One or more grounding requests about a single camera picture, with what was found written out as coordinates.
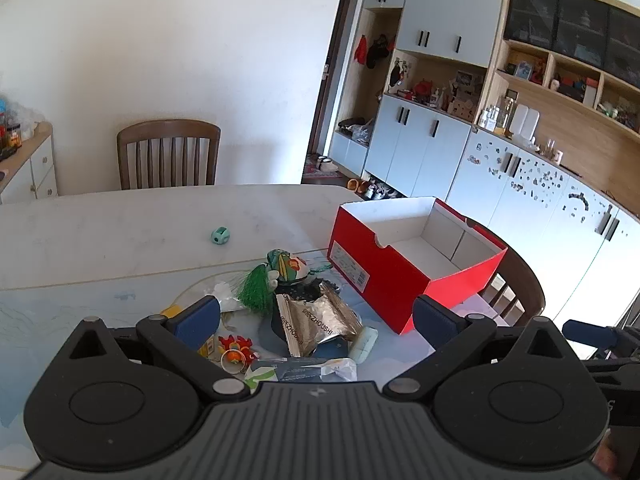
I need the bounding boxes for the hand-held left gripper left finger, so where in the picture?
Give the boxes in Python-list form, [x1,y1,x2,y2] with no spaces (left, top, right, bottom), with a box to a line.
[67,296,247,402]

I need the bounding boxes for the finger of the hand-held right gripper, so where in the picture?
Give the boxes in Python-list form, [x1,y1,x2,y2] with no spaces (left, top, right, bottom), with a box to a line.
[562,320,640,361]
[582,360,640,386]

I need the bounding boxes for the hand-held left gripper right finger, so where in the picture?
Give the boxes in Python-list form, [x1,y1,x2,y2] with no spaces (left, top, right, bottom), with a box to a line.
[382,295,571,401]

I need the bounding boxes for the red shoe box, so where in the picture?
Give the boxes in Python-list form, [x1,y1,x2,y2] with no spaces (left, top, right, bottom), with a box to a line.
[327,196,508,336]

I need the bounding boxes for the white and grey packet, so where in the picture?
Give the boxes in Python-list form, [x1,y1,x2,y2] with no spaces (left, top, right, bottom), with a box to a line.
[244,357,359,395]

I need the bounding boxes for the clear bag of black pieces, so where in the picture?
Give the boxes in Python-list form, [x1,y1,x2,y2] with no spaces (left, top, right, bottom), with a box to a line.
[287,280,343,303]

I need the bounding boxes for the wooden slat-back chair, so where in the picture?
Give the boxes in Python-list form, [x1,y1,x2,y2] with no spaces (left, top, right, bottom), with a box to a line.
[117,119,222,191]
[479,220,546,328]

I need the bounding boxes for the colourful toy with green tassel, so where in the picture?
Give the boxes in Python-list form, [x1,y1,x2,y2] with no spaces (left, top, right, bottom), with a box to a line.
[237,249,309,317]

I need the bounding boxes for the pale blue table mat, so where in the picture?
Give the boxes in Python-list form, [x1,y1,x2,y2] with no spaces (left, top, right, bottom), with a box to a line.
[0,247,503,461]

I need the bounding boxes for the row of shoes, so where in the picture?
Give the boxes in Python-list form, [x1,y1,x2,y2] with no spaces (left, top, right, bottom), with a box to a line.
[364,180,402,202]

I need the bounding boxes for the white cabinet with stickers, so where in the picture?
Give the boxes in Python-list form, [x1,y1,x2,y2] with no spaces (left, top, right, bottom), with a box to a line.
[444,127,640,328]

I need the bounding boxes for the patterned rug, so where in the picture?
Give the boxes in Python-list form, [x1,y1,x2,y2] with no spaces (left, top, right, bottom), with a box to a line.
[301,159,347,184]

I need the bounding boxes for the drinking glasses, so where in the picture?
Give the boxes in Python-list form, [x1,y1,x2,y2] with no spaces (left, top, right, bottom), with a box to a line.
[541,137,567,162]

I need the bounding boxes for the low white bench cabinet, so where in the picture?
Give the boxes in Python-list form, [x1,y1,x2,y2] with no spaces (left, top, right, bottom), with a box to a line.
[327,130,371,177]

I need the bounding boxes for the bags on bench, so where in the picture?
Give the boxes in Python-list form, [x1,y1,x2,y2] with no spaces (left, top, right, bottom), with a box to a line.
[337,116,375,144]

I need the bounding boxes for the group of bottles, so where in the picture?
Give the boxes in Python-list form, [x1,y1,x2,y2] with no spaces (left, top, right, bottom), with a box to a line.
[476,94,514,134]

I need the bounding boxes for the pair of white canisters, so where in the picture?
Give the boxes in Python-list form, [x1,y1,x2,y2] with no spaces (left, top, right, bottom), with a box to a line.
[510,103,541,142]

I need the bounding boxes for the white sideboard with wooden top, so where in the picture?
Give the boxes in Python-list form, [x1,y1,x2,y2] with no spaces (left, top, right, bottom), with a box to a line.
[0,121,59,206]

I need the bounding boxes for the clutter of shelf ornaments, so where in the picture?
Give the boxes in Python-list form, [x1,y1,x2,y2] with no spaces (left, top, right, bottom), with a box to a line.
[385,56,485,122]

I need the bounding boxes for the row of open-shelf items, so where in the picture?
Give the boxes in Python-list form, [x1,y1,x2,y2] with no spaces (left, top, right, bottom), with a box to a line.
[502,55,640,133]

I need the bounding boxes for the brown door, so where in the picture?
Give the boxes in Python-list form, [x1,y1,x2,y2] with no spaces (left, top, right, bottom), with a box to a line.
[306,0,355,161]

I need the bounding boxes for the clutter of bottles and toys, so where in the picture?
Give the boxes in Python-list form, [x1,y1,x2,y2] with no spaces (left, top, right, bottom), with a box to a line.
[0,92,38,157]

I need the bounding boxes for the black hanging bag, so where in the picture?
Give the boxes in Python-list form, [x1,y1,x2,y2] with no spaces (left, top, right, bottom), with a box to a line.
[366,33,391,70]

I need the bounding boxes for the dark glass-door cabinet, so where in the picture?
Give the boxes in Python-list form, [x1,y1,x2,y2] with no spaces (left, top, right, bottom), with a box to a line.
[502,0,640,77]

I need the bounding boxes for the white wall cabinet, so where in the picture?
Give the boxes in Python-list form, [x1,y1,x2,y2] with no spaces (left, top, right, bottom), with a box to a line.
[360,0,509,69]

